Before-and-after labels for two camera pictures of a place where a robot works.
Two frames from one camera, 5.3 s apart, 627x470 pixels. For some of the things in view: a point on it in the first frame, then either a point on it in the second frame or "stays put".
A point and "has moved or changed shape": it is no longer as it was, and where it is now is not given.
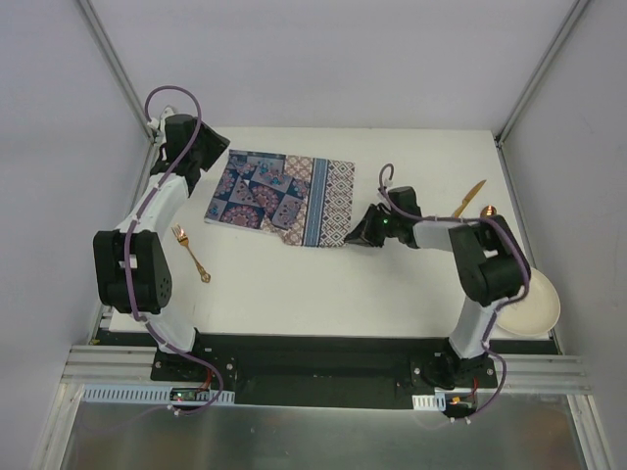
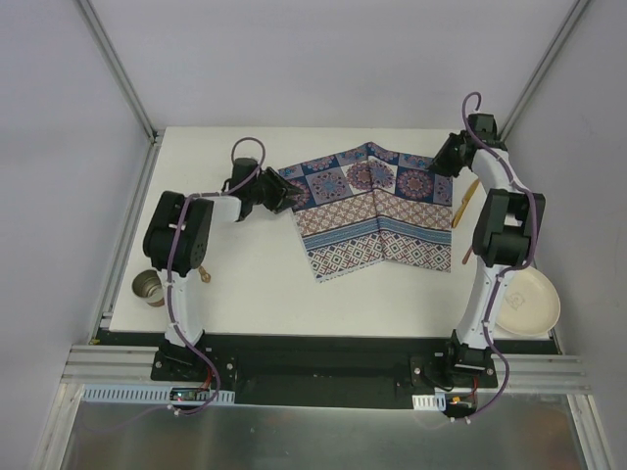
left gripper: (211, 147) → (274, 191)
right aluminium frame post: (574, 13) stays put
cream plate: (537, 312) stays put
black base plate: (329, 370) stays put
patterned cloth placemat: (307, 200) has moved or changed shape
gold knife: (468, 198) stays put
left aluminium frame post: (124, 84) stays put
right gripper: (370, 230) → (446, 155)
